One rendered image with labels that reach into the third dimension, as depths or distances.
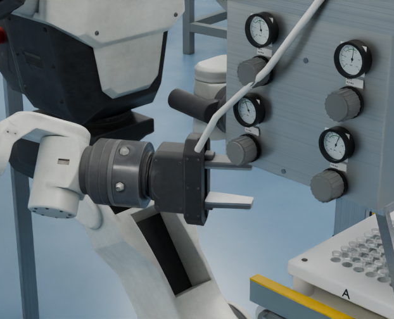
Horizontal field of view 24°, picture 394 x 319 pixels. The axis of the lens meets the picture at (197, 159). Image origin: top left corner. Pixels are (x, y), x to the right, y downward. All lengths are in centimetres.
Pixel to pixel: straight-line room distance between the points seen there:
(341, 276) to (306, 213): 224
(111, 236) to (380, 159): 66
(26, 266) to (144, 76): 124
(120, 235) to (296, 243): 172
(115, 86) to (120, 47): 6
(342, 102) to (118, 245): 67
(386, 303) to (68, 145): 45
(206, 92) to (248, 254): 166
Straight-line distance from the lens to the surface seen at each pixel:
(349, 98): 94
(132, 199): 118
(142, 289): 155
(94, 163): 119
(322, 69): 98
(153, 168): 117
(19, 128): 120
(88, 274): 298
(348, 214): 144
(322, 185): 98
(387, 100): 94
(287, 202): 345
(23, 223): 258
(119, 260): 155
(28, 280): 266
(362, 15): 94
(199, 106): 143
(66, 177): 120
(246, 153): 105
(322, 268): 116
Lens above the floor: 146
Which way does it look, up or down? 23 degrees down
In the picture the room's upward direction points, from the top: straight up
